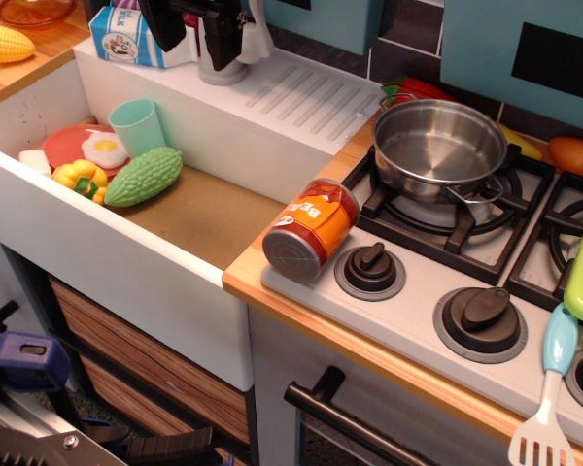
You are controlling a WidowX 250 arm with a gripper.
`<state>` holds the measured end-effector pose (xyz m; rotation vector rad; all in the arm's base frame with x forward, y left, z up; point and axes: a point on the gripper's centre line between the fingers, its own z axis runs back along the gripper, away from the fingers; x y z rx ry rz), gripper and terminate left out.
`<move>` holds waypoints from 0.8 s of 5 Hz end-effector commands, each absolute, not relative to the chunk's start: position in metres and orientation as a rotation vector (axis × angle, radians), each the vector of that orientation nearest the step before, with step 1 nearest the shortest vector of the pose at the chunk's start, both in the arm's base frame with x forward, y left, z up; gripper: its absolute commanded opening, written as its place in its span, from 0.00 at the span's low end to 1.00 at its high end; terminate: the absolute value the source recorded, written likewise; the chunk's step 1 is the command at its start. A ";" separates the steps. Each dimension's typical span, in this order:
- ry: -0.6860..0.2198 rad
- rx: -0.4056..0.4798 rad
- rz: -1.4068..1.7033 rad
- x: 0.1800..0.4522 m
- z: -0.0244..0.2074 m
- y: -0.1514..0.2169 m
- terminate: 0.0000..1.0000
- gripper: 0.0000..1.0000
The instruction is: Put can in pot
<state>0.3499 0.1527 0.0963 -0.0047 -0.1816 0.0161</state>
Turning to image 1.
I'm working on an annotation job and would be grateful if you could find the red toy chili pepper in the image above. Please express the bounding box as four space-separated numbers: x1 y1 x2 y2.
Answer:
381 75 458 104

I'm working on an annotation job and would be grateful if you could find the blue clamp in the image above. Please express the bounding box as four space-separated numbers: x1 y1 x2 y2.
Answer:
0 331 71 402

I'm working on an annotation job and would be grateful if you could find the left black stove knob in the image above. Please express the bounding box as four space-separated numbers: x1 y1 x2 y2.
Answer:
334 242 406 302

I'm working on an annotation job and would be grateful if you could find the blue white milk carton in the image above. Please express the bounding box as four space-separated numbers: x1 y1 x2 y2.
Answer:
87 5 199 70

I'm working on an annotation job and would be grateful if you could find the mint green cup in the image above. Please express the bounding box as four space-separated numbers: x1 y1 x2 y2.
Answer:
108 99 166 158

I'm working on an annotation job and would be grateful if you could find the orange toy carrot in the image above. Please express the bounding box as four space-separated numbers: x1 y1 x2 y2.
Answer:
548 136 583 176

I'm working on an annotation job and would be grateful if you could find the middle black stove knob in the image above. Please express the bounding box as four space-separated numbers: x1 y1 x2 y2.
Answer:
433 287 529 364

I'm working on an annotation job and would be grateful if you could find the toy fried egg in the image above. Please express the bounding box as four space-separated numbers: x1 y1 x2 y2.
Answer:
81 132 128 169

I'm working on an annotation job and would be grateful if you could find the white sink basin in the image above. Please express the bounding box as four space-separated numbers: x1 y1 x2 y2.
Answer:
0 41 382 391

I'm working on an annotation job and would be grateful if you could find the stainless steel pot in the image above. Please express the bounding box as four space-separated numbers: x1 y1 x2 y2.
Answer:
372 94 507 205

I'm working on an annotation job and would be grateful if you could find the yellow toy bell pepper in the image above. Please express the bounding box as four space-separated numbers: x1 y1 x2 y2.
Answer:
52 159 108 205

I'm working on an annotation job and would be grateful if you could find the white toy block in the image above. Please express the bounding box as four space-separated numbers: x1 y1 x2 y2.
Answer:
18 150 52 178

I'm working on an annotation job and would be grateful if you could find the left black stove grate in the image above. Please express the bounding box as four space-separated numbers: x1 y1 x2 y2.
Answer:
343 146 555 285

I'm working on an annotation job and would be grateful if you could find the black stove grate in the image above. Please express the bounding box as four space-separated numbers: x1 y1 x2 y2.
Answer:
505 172 583 311
343 146 555 285

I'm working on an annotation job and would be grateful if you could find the orange toy bean can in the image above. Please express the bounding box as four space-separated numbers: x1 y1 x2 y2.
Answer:
262 179 360 283

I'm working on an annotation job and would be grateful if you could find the black clamp grip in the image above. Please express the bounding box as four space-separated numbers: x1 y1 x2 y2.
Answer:
124 427 223 466

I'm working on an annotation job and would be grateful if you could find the red plate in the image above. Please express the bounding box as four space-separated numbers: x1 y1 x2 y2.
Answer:
43 124 130 179

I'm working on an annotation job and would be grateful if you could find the orange glass bowl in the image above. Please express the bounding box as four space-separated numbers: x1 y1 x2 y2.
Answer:
0 0 78 30

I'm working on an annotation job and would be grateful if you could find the grey stove top panel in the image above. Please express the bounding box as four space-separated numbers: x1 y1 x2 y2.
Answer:
260 145 583 446

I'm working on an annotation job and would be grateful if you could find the green toy bitter gourd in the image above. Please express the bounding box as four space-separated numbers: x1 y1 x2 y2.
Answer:
105 147 183 207

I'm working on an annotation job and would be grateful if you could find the grey toy faucet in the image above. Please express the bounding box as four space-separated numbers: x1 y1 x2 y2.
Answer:
198 0 274 86

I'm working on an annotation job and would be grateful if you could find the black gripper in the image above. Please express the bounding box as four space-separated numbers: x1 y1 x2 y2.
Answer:
139 0 246 71

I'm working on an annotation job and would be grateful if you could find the yellow toy corn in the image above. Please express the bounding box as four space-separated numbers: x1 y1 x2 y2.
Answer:
0 25 36 64

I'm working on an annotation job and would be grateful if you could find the blue white toy spatula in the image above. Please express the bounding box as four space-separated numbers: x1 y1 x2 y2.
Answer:
508 303 578 465

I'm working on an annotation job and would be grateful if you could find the wooden drawer front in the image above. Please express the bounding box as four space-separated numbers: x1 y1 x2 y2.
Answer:
48 278 251 454

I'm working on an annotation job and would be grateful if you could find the yellow toy banana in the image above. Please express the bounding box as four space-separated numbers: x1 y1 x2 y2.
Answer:
497 122 543 161

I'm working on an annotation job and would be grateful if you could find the black oven door handle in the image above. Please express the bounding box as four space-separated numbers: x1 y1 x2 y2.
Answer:
284 366 435 465

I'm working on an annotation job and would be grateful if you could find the purple toy item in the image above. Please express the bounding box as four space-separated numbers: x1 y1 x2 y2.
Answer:
110 0 140 11

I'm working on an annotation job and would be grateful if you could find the right black stove grate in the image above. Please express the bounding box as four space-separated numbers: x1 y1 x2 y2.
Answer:
505 172 583 311

